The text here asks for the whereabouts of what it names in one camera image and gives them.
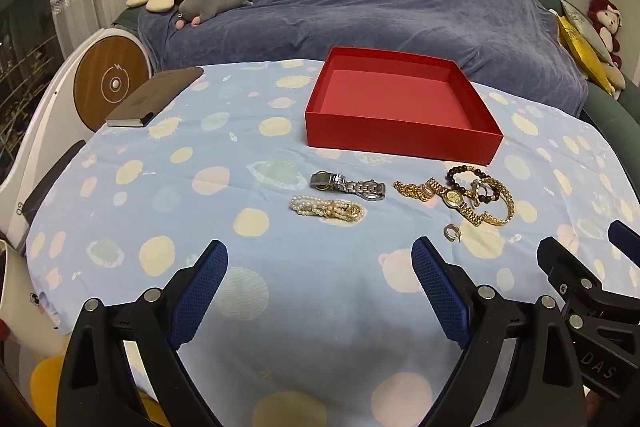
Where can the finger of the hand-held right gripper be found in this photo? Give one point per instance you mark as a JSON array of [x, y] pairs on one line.
[[565, 267], [625, 239]]

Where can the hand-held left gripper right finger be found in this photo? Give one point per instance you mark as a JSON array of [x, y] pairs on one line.
[[437, 279]]

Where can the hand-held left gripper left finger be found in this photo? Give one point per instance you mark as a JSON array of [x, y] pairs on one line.
[[202, 279]]

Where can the gold wristwatch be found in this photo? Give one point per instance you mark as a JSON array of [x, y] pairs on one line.
[[452, 198]]

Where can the gold bangle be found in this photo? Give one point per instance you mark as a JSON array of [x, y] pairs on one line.
[[507, 202]]

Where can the silver wristwatch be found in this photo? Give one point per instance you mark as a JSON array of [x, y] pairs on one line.
[[367, 189]]

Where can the red cardboard box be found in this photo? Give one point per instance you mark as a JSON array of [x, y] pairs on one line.
[[400, 137]]

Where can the light blue patterned tablecloth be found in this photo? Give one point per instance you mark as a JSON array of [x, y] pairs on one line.
[[300, 307]]

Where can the green sofa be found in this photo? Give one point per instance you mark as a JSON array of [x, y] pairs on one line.
[[615, 117]]

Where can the white plastic device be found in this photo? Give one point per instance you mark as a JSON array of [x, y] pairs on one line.
[[20, 297]]

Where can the yellow round object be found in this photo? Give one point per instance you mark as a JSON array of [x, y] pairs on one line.
[[45, 382]]

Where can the brown notebook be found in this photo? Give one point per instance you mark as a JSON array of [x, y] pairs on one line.
[[150, 94]]

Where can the yellow cushion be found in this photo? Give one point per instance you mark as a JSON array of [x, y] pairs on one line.
[[580, 47]]

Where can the white machine with wooden disc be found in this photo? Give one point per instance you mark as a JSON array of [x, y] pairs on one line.
[[110, 77]]

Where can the silver cushion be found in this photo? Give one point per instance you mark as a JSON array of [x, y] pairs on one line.
[[582, 19]]

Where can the red monkey plush toy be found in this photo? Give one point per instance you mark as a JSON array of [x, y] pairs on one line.
[[600, 7]]

